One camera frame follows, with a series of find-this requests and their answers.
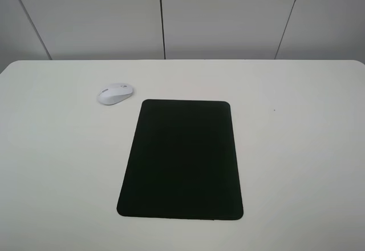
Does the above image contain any white wireless computer mouse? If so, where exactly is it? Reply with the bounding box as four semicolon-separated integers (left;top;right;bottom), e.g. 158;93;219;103
96;83;133;106

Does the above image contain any black rectangular mouse pad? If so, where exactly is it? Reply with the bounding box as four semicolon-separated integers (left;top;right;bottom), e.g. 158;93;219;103
116;99;244;220

